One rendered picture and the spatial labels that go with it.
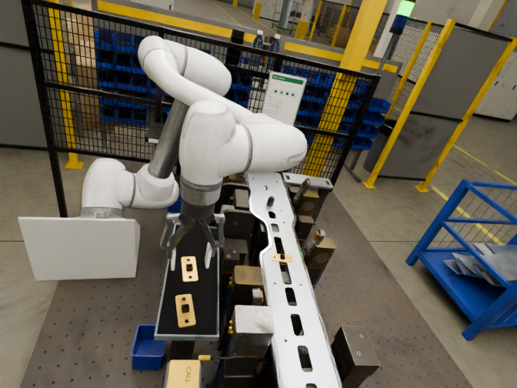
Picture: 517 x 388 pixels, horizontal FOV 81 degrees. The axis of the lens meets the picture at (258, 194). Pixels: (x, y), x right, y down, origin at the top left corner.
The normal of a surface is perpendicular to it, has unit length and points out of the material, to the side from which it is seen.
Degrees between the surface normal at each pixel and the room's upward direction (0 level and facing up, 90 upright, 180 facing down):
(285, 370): 0
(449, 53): 90
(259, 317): 0
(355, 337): 0
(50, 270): 90
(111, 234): 90
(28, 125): 90
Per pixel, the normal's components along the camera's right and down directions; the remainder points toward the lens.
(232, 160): 0.49, 0.55
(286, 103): 0.11, 0.58
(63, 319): 0.22, -0.81
